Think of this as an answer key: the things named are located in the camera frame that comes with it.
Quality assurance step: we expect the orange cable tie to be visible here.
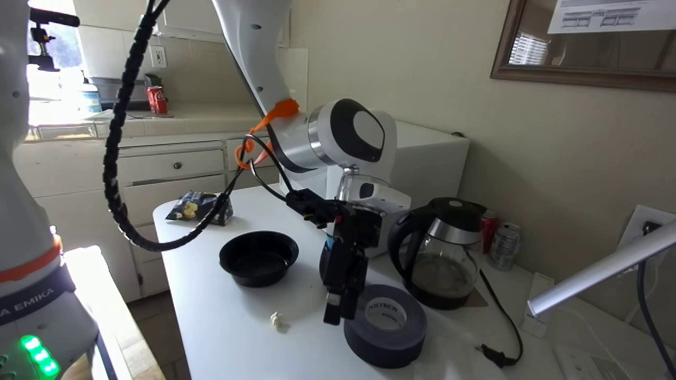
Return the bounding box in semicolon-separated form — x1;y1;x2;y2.
234;94;302;173

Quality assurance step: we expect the white microwave oven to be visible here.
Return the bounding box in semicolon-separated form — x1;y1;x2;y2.
282;117;472;260

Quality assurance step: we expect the wood framed picture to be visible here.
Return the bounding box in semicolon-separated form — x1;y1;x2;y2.
491;0;676;94

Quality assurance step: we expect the white upper cabinet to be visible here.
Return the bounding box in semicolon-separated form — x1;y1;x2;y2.
73;0;234;45

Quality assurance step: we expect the white switch plate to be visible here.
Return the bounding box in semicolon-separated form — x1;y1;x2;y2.
146;45;169;72

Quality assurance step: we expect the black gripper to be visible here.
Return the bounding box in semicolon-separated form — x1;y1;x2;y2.
323;209;388;326

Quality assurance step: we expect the red can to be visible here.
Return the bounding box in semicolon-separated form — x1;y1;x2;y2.
146;82;172;115
480;216;500;255

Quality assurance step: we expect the light wooden side table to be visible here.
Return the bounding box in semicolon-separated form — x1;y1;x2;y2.
62;242;168;380

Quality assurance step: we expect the black kettle power cord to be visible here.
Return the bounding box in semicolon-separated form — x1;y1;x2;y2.
476;269;527;370

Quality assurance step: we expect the white wall outlet plate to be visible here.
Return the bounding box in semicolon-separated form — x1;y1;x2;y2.
618;202;676;249

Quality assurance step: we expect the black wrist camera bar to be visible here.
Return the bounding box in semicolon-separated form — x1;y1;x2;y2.
284;187;346;227

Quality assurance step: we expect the black plastic bowl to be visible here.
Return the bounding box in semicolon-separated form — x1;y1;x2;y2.
218;227;300;289

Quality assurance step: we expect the silver soda can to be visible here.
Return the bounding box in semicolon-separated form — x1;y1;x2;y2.
489;219;525;272

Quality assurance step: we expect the black camera on stand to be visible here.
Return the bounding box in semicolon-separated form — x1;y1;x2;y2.
27;7;82;74

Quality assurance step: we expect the black wall cable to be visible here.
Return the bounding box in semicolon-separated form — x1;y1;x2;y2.
635;260;676;361

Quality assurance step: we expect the kitchen cabinet with drawers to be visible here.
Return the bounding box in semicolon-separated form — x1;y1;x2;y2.
14;104;284;304

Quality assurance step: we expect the black tape roll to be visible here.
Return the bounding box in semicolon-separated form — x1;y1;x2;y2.
342;282;430;370

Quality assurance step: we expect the silver metal bar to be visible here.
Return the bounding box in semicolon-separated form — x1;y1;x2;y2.
527;221;676;318

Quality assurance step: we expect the black snack bag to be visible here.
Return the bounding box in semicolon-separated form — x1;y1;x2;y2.
166;190;234;227

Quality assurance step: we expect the black braided cable bundle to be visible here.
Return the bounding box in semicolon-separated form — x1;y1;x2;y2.
102;0;299;253

